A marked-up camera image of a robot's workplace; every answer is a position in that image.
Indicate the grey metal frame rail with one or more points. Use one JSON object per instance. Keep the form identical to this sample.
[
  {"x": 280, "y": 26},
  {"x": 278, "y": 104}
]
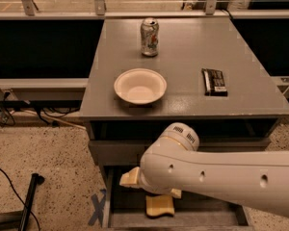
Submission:
[{"x": 44, "y": 89}]

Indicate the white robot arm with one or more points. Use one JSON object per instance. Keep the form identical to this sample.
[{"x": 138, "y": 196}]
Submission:
[{"x": 173, "y": 164}]

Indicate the grey top drawer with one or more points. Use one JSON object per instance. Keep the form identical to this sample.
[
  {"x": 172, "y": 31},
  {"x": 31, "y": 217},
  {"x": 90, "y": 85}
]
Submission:
[{"x": 129, "y": 152}]

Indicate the open grey middle drawer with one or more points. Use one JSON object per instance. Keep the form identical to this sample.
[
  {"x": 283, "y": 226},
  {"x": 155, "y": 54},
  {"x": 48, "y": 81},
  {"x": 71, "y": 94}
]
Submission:
[{"x": 125, "y": 211}]

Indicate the silver soda can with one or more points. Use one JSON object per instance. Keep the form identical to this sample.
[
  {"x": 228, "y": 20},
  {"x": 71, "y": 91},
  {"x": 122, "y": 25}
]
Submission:
[{"x": 149, "y": 37}]

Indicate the grey wooden drawer cabinet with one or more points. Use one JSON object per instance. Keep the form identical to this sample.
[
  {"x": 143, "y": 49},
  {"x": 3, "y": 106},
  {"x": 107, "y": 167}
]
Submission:
[{"x": 253, "y": 108}]

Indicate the yellow sponge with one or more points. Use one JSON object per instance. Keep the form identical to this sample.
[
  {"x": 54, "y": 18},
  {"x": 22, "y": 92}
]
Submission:
[{"x": 159, "y": 205}]

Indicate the white paper bowl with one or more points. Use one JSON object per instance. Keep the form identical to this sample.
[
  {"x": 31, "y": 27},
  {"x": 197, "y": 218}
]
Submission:
[{"x": 140, "y": 86}]

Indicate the black metal stand leg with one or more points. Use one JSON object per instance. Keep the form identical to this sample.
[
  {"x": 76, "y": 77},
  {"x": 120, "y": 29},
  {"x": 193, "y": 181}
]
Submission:
[{"x": 20, "y": 219}]

